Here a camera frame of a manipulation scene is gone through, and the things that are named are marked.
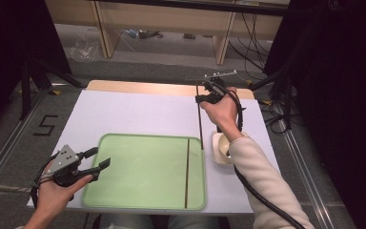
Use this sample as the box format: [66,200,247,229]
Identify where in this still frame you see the black curtain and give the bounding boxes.
[262,0,366,229]
[0,0,73,146]

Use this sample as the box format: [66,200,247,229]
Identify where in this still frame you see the thick black gripper cable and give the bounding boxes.
[216,83,307,229]

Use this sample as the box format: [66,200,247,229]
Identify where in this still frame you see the person's right hand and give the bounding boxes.
[199,87,244,143]

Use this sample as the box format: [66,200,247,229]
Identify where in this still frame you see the person's legs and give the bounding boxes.
[98,213,222,229]

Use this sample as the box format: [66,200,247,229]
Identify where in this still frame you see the green plastic tray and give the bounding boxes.
[81,133,208,212]

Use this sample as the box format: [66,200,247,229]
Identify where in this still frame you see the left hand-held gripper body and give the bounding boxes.
[39,144,92,188]

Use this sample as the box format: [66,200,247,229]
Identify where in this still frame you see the cream ceramic bowl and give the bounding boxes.
[216,133,236,162]

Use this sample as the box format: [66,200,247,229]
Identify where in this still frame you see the black floor cables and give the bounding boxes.
[259,100,292,129]

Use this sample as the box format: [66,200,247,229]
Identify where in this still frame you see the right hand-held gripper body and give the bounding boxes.
[202,69,238,97]

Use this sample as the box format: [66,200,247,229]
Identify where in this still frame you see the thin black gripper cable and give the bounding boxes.
[30,155,60,209]

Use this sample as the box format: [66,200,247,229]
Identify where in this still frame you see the hanging black cables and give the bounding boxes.
[228,11,270,73]

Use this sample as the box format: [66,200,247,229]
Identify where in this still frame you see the metal floor rail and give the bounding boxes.
[0,85,56,196]
[280,128,342,229]

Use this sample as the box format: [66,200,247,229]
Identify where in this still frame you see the person's left hand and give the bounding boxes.
[35,174,94,221]

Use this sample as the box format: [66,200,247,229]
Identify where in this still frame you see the brown wooden chopstick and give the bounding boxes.
[184,137,192,210]
[195,79,205,151]

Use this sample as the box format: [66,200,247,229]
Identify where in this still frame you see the clear plastic bag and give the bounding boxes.
[67,31,102,62]

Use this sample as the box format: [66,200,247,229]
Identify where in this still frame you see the black tripod stand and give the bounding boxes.
[247,30,296,132]
[18,56,85,122]

